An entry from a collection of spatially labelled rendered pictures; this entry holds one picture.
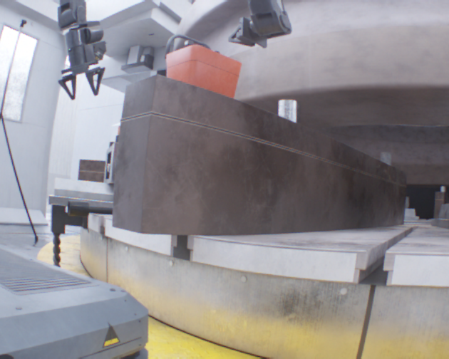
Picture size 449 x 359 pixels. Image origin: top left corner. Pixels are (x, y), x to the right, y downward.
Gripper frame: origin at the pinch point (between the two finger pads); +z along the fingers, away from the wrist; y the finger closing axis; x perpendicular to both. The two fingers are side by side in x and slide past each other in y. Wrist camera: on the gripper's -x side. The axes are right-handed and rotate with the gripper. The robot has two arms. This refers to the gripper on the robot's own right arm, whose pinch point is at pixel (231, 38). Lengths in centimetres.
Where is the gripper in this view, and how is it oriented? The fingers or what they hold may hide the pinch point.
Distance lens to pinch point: 111.7
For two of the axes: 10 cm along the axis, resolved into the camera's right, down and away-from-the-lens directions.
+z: -7.0, 0.1, 7.1
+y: -7.1, -1.0, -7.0
